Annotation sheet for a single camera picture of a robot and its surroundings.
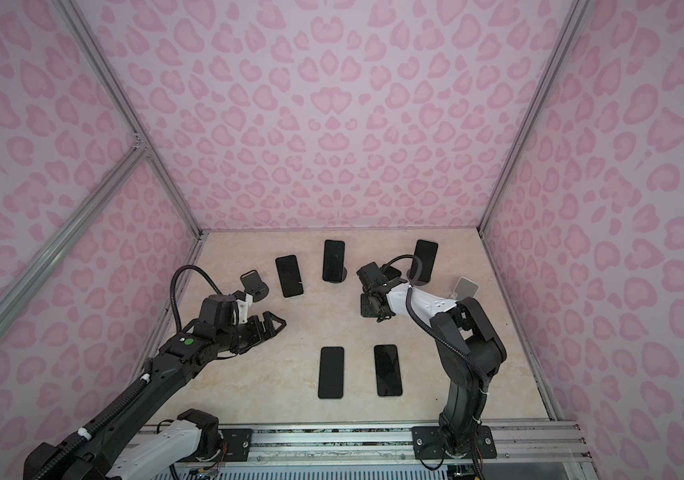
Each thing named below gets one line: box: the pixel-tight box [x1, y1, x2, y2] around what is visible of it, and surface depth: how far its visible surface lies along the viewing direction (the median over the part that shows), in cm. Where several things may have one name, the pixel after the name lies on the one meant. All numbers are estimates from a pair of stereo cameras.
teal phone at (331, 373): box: [318, 346, 344, 399], surface depth 86 cm
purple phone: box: [360, 293, 379, 318], surface depth 86 cm
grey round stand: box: [240, 270, 269, 303], surface depth 98 cm
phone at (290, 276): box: [275, 254, 304, 298], surface depth 100 cm
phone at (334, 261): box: [322, 240, 345, 283], surface depth 102 cm
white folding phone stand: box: [448, 276, 480, 300], surface depth 95 cm
